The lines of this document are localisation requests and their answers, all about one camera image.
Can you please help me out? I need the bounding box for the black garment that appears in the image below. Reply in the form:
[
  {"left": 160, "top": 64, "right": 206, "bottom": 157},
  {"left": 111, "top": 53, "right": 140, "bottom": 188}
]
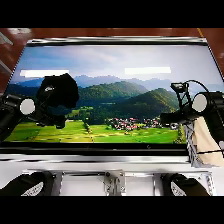
[{"left": 35, "top": 72, "right": 81, "bottom": 110}]

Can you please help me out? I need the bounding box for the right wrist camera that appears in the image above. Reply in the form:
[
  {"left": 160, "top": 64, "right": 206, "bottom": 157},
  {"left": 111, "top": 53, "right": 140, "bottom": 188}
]
[{"left": 170, "top": 81, "right": 193, "bottom": 113}]

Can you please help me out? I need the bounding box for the black cable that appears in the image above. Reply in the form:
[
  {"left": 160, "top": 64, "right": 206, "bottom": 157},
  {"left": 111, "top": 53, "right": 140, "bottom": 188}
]
[{"left": 182, "top": 78, "right": 212, "bottom": 101}]

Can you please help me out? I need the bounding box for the checked garment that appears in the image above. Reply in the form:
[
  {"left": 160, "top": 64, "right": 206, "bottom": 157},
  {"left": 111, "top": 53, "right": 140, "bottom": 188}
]
[{"left": 183, "top": 122, "right": 202, "bottom": 168}]

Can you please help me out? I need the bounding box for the beige garment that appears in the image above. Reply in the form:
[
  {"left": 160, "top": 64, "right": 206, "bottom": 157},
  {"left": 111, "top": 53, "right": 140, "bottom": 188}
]
[{"left": 192, "top": 115, "right": 224, "bottom": 168}]

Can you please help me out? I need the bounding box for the silver frame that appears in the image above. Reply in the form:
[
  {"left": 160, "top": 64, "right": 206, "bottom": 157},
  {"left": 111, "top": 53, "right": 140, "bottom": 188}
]
[{"left": 0, "top": 35, "right": 224, "bottom": 197}]

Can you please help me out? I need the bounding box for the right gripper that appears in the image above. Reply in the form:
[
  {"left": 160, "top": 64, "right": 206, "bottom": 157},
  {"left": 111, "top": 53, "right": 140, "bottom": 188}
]
[{"left": 159, "top": 110, "right": 190, "bottom": 127}]

